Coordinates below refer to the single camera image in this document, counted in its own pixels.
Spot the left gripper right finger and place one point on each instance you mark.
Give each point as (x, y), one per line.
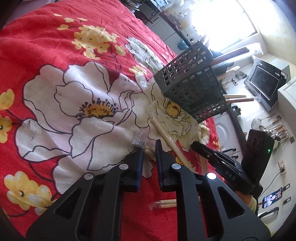
(207, 209)

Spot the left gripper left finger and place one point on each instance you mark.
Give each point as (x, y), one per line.
(91, 208)

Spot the chopstick pair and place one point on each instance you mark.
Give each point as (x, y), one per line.
(229, 55)

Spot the green sleeve forearm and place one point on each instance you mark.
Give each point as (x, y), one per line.
(254, 205)

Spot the right hand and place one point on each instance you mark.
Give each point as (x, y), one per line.
(247, 199)

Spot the short wrapped chopsticks near gripper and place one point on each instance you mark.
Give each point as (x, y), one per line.
(168, 203)

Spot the hanging steel ladles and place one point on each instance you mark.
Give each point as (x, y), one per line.
(276, 128)

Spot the wrapped chopsticks on cloth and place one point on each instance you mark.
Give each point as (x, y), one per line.
(172, 144)

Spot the white upper cabinet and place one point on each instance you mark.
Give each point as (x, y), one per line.
(287, 103)

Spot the black range hood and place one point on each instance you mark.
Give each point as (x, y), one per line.
(264, 81)

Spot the black utensil basket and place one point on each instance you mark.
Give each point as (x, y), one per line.
(190, 82)

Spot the red floral tablecloth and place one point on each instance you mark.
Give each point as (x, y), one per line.
(76, 86)

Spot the smartphone on wall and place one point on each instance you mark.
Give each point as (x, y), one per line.
(272, 198)

